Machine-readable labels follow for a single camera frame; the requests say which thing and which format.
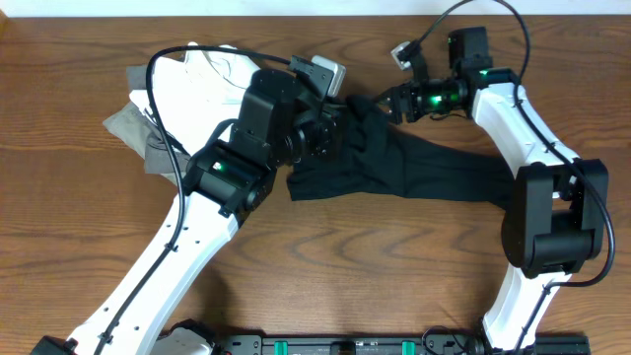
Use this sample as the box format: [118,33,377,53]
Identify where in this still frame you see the black t-shirt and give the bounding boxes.
[287,95,514,210]

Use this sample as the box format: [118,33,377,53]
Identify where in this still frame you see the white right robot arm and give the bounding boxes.
[377,27,612,354]

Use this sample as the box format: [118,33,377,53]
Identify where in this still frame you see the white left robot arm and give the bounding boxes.
[33,65,345,354]

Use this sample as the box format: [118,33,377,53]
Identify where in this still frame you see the white crumpled t-shirt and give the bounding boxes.
[153,50,259,155]

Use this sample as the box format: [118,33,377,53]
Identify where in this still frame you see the grey crumpled garment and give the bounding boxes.
[102,63,193,187]

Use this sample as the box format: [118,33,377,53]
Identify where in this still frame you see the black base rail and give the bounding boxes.
[147,319,592,355]

